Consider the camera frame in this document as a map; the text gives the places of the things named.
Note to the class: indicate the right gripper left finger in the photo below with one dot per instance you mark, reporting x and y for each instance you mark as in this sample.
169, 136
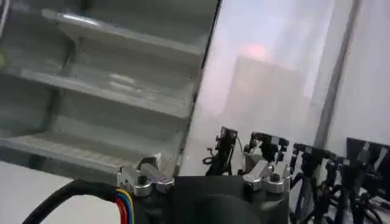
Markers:
143, 182

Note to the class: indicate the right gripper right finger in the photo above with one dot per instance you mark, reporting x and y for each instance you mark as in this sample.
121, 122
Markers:
274, 181

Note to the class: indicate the white empty display shelf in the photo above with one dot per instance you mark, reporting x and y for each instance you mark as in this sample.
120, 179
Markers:
122, 100

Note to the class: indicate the white table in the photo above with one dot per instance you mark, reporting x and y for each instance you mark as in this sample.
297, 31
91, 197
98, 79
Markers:
24, 194

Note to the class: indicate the grey slanted metal bar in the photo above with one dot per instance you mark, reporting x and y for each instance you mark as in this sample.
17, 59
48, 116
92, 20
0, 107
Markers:
335, 76

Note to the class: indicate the black tripod with camera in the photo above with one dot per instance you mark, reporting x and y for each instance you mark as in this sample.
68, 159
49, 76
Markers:
268, 146
362, 170
227, 137
310, 158

